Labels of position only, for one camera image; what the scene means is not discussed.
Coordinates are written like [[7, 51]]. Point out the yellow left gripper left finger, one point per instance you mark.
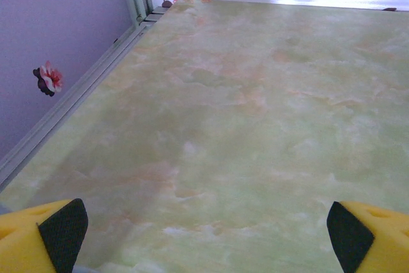
[[25, 241]]

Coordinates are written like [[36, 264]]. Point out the aluminium table side rail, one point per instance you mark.
[[80, 84]]

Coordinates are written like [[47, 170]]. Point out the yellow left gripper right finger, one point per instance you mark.
[[383, 241]]

